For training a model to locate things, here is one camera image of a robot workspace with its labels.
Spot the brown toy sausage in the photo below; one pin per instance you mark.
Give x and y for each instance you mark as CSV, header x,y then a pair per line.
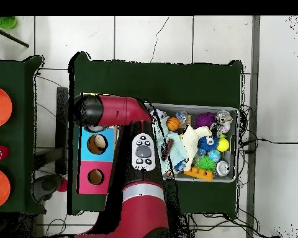
x,y
168,147

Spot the cream cloth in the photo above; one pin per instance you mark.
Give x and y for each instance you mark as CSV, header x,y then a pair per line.
x,y
192,141

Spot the black rod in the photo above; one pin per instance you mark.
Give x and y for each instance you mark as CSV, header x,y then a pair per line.
x,y
12,38

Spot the mint green cloth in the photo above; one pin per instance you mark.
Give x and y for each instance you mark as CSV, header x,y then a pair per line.
x,y
177,148

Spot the purple spiky ball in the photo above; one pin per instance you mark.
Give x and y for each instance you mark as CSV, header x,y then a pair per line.
x,y
204,120

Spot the silver mesh bin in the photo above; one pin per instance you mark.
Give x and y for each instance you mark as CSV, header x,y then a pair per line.
x,y
203,107

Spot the long orange toy brick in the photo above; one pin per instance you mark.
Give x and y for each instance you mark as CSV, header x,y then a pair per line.
x,y
198,174

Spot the grey rounded device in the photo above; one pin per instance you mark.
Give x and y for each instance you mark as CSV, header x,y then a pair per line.
x,y
47,186

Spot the wooden box with three holes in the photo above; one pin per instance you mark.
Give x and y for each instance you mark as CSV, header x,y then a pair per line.
x,y
89,156

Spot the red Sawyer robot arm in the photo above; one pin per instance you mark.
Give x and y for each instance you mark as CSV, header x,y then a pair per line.
x,y
119,111

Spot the black metal stand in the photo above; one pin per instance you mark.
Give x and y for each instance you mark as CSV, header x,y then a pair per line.
x,y
62,111

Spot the green round object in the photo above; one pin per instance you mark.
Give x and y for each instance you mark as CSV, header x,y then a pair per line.
x,y
6,22

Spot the dark green table cloth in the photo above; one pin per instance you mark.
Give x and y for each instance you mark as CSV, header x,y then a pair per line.
x,y
151,84
22,148

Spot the small orange basketball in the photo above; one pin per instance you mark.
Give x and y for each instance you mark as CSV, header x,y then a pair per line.
x,y
173,124

